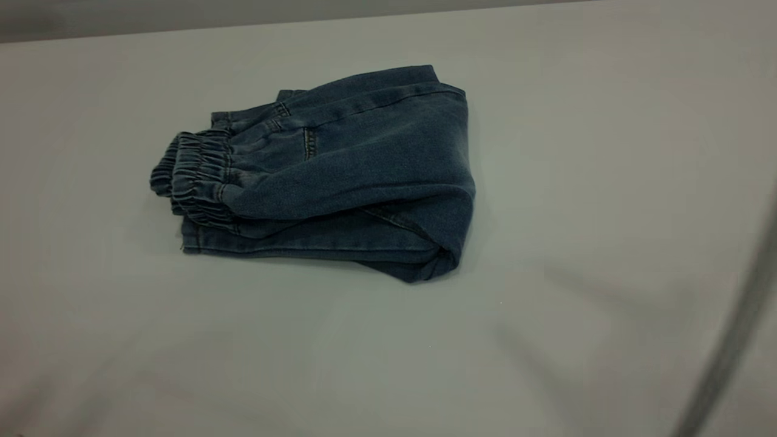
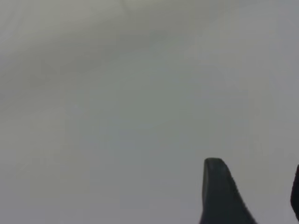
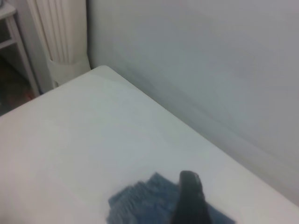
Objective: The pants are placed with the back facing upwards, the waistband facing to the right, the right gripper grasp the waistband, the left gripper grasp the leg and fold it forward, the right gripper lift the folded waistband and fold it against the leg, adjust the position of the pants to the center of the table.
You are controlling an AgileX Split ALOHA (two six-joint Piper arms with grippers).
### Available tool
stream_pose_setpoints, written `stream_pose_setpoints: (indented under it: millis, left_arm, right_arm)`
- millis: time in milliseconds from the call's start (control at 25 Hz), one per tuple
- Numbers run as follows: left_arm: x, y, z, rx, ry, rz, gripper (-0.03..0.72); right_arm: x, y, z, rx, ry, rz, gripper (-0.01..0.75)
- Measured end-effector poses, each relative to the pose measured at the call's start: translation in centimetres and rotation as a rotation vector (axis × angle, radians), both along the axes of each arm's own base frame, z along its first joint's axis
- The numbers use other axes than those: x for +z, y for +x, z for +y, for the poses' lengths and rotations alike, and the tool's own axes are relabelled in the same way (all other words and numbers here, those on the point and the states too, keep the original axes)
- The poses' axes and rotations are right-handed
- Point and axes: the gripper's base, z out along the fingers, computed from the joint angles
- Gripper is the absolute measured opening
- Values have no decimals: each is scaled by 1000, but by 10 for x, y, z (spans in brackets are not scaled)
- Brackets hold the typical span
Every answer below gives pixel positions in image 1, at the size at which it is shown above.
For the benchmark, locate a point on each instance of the blue denim shorts with print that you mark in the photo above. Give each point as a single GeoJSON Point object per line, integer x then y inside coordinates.
{"type": "Point", "coordinates": [364, 182]}

